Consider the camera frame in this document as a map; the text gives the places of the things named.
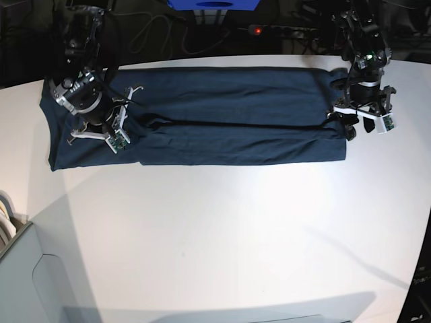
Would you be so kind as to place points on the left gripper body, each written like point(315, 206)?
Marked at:
point(367, 99)

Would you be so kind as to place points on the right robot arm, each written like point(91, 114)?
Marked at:
point(81, 85)

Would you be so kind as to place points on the white power strip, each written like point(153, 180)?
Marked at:
point(287, 32)

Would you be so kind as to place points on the dark blue T-shirt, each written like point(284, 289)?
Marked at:
point(251, 116)

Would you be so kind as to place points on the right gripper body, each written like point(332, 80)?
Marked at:
point(104, 120)

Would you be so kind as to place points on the grey bin at left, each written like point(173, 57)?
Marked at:
point(43, 275)

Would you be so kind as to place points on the blue box on stand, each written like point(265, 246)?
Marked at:
point(185, 5)

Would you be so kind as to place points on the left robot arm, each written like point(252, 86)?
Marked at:
point(366, 49)

